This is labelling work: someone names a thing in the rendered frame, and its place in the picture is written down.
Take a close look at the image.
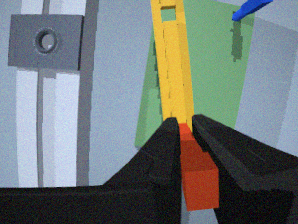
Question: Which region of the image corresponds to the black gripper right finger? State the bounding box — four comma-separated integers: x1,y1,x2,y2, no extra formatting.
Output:
192,113,298,224

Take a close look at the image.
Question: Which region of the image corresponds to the blue pin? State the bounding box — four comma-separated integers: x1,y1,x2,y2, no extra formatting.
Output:
233,0,271,22

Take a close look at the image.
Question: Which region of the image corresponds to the green tray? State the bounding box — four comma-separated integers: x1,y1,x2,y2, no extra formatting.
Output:
134,0,255,147

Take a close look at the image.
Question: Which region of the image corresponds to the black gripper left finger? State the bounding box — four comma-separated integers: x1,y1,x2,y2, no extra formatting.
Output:
0,116,182,224

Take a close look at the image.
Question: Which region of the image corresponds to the light grey slotted metal rail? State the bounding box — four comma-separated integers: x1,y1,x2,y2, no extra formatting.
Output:
8,0,98,188

